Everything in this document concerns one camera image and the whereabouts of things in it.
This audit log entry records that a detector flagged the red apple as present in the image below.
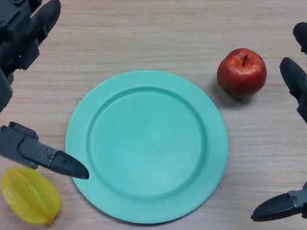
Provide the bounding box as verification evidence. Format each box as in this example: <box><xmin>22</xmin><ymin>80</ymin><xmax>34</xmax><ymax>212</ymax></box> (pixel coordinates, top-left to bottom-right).
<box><xmin>213</xmin><ymin>44</ymin><xmax>271</xmax><ymax>105</ymax></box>

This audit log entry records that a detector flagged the yellow starfruit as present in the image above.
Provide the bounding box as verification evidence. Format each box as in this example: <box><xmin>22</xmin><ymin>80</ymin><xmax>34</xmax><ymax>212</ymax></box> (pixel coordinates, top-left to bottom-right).
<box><xmin>0</xmin><ymin>163</ymin><xmax>68</xmax><ymax>229</ymax></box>

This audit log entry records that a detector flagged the green round plate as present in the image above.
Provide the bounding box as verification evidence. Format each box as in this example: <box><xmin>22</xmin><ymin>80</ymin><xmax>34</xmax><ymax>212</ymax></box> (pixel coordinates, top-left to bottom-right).
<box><xmin>54</xmin><ymin>58</ymin><xmax>240</xmax><ymax>230</ymax></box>

